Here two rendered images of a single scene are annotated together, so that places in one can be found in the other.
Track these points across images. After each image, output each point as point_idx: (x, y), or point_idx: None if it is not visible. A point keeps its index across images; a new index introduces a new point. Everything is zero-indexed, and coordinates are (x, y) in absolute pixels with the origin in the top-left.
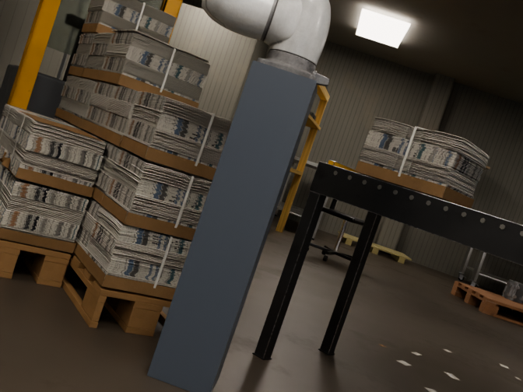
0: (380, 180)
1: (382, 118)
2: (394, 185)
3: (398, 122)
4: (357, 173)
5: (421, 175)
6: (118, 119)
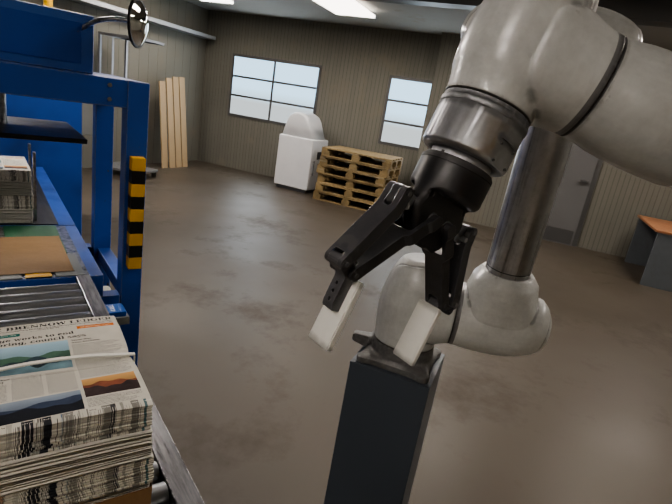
0: (173, 441)
1: (148, 393)
2: (165, 426)
3: (139, 373)
4: (187, 469)
5: None
6: None
